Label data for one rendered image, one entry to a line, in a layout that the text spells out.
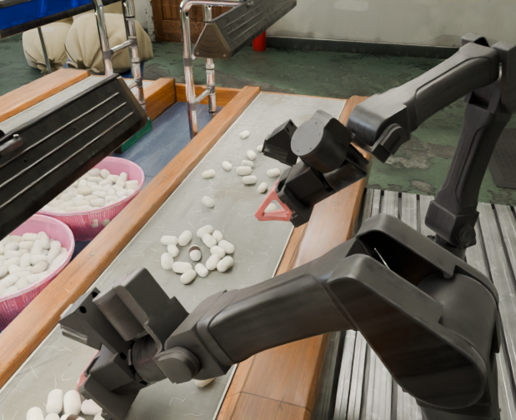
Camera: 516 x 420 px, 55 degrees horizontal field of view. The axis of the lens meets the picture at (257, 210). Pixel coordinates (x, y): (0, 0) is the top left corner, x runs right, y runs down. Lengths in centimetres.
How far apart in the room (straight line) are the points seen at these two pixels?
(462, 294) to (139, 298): 32
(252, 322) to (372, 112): 41
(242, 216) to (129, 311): 54
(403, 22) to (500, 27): 87
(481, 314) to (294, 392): 36
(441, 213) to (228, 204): 44
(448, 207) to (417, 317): 64
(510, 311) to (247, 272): 49
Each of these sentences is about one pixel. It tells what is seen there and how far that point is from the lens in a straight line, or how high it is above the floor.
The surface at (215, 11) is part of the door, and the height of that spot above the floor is 34.
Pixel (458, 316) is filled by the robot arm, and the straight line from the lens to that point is 37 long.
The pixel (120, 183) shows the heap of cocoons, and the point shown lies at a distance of 121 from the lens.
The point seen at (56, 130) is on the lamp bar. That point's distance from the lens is 60.
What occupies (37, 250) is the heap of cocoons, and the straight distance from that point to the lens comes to 104.
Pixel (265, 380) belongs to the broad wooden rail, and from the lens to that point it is 70.
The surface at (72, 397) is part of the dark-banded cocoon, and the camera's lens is 73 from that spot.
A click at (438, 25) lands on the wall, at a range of 528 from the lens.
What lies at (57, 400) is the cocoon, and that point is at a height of 76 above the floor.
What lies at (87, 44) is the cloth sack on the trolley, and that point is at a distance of 389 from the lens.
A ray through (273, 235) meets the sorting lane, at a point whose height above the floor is 74.
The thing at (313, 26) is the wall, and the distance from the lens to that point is 533.
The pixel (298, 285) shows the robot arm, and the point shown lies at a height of 105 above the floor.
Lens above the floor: 131
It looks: 32 degrees down
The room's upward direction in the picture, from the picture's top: straight up
